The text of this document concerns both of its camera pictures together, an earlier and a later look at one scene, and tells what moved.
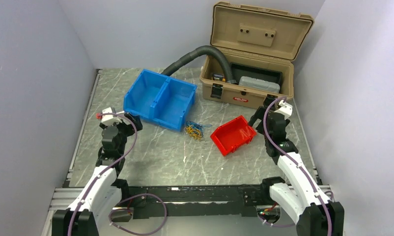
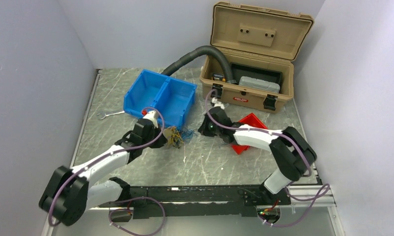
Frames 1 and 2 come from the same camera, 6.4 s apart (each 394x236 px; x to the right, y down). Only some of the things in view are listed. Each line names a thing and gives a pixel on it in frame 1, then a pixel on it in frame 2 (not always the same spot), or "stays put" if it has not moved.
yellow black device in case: (219, 77) stays put
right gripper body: (259, 115) -> (209, 129)
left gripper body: (126, 130) -> (155, 133)
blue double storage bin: (159, 99) stays put
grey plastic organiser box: (259, 83) stays put
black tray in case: (238, 70) stays put
